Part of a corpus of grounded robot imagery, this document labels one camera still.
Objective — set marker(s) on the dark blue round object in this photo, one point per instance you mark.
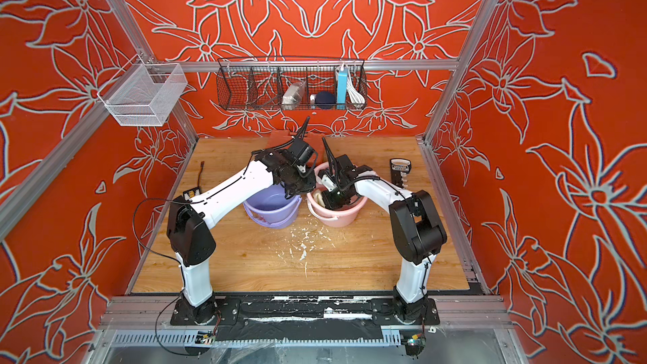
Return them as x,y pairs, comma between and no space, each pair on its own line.
325,100

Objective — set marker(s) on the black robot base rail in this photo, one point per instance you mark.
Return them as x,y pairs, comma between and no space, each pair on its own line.
306,316

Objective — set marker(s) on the black wire wall basket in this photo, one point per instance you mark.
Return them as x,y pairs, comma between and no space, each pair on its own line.
258,84

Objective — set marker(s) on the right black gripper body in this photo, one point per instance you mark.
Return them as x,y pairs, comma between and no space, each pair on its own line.
336,198

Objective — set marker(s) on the small black yellow card device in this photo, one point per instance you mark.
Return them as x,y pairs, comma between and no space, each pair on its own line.
189,195

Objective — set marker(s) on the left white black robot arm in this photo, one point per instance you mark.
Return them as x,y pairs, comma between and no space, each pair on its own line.
190,221

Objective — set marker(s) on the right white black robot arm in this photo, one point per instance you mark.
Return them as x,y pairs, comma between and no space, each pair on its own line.
417,229

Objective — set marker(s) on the yellow stained cloth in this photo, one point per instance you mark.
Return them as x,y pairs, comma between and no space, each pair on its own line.
318,198

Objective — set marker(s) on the light blue box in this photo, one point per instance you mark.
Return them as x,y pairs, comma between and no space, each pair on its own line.
341,88

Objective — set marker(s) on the purple plastic bucket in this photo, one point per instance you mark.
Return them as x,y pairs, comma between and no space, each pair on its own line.
271,208

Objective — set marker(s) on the white wire mesh basket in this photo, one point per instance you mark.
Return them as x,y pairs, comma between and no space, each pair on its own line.
145,95

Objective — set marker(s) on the pink plastic bucket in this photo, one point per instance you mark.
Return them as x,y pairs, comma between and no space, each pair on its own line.
341,217

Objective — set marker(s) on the black white handled brush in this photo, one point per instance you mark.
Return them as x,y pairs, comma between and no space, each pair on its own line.
400,169

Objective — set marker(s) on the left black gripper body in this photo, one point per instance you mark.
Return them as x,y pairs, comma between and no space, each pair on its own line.
302,184

